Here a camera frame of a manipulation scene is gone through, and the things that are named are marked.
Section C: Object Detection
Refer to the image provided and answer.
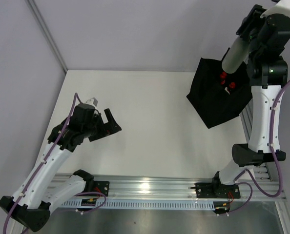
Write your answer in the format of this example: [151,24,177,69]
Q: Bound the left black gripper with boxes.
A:
[83,109,121,142]

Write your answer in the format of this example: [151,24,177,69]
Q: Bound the grey bottle beige pump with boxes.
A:
[222,37,249,74]

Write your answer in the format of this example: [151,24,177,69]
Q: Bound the small red bottle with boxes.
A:
[228,82,236,92]

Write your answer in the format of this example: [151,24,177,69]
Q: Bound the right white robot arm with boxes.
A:
[211,0,290,197]

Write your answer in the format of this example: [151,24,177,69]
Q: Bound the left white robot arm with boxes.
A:
[0,103,121,232]

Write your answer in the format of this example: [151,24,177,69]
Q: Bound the black canvas bag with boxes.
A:
[186,58,252,129]

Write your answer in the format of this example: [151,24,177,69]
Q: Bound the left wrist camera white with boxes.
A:
[85,97,98,108]

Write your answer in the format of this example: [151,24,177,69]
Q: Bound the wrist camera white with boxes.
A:
[260,0,290,18]
[85,97,98,108]

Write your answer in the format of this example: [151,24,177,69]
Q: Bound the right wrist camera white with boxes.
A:
[260,0,290,18]

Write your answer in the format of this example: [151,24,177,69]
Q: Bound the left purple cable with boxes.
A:
[3,92,106,234]

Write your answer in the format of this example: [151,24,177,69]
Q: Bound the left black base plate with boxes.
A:
[93,181,110,196]

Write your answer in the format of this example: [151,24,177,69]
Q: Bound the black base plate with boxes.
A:
[191,182,241,199]
[93,181,110,196]

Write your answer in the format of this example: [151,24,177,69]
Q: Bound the aluminium mounting rail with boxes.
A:
[44,172,287,202]

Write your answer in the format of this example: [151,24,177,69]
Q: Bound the slotted cable duct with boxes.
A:
[60,198,215,211]

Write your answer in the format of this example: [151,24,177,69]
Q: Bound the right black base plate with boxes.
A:
[191,182,241,199]

